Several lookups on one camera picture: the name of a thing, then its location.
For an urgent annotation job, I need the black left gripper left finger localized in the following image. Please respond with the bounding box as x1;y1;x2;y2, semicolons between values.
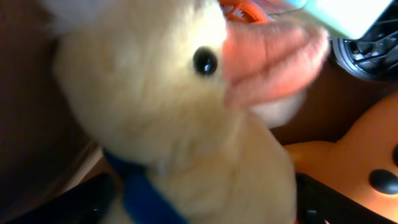
6;173;115;224

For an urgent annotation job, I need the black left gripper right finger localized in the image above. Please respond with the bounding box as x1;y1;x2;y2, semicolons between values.
296;173;395;224

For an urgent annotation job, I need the orange plastic duck toy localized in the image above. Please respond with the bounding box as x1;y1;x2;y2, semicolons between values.
285;93;397;222

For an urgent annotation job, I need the plush yellow duck toy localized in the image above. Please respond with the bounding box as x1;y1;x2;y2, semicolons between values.
41;0;329;224

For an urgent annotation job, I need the black round wheel toy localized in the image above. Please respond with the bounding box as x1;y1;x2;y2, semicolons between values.
331;0;397;82

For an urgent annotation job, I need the orange round wheel toy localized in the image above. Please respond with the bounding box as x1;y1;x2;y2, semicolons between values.
219;0;271;24

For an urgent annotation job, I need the white cardboard box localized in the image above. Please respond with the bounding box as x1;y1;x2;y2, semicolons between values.
1;0;96;222

